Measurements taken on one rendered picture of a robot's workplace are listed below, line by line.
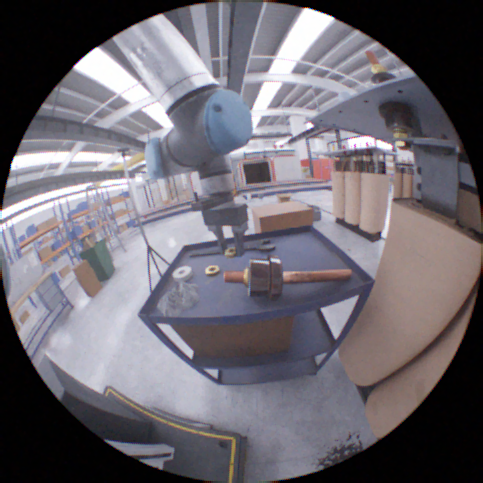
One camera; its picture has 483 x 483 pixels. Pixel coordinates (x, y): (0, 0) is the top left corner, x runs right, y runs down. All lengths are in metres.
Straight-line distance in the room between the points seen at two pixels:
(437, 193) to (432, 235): 0.11
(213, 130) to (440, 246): 0.51
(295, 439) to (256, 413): 0.33
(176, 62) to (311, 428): 1.41
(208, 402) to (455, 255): 1.35
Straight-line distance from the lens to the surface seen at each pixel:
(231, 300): 0.40
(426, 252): 0.48
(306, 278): 0.36
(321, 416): 1.20
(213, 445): 0.90
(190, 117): 0.21
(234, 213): 0.37
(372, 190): 2.61
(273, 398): 1.16
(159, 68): 0.24
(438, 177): 0.49
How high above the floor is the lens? 1.16
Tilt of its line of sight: 24 degrees down
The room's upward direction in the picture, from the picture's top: 11 degrees counter-clockwise
